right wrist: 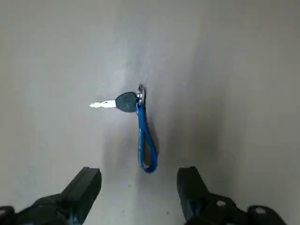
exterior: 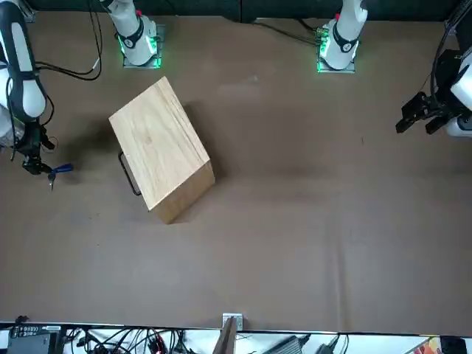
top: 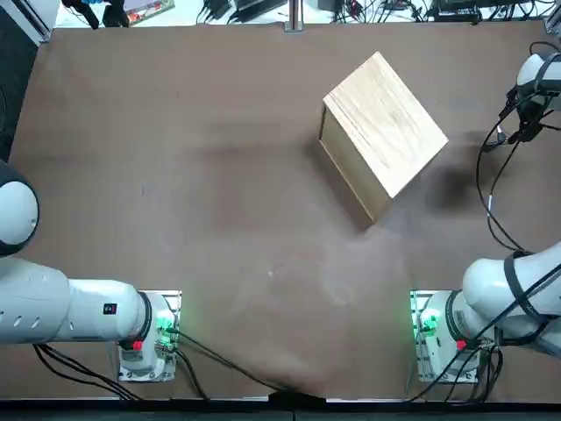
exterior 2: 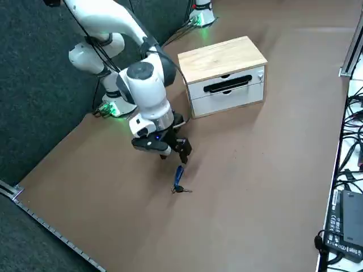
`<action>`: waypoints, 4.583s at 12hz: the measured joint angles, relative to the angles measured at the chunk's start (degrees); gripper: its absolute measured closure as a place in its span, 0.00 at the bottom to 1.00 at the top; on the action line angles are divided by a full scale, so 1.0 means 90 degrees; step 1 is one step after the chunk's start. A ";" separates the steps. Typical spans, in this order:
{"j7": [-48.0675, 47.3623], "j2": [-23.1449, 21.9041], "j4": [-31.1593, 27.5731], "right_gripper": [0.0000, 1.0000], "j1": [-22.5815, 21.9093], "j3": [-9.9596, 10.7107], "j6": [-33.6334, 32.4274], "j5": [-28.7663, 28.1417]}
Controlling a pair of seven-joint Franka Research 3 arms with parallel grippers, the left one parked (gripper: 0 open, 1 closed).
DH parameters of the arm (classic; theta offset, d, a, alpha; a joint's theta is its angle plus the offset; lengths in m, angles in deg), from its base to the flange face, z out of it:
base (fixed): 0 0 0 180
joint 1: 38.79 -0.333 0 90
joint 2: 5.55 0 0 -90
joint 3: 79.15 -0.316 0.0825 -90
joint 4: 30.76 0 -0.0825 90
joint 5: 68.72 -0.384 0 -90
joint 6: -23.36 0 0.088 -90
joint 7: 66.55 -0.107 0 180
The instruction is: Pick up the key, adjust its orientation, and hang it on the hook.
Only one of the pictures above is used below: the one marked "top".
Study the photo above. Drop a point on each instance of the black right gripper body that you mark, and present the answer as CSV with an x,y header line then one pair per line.
x,y
531,118

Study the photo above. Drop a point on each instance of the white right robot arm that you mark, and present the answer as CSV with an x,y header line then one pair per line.
x,y
486,280

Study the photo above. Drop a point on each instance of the black labelled power adapter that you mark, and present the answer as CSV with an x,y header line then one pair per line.
x,y
456,9

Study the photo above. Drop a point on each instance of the wooden drawer box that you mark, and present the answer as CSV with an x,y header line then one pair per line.
x,y
385,118

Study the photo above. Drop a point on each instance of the colourful printed carton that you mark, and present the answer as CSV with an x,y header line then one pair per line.
x,y
149,11

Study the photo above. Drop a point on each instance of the aluminium frame profile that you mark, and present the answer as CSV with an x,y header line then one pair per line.
x,y
553,24
41,22

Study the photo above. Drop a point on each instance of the upright post with metal bracket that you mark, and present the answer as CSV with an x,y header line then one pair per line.
x,y
296,13

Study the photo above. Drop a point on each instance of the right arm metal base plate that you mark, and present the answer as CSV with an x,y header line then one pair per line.
x,y
421,368

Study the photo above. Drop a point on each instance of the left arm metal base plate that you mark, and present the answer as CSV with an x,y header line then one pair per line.
x,y
172,300

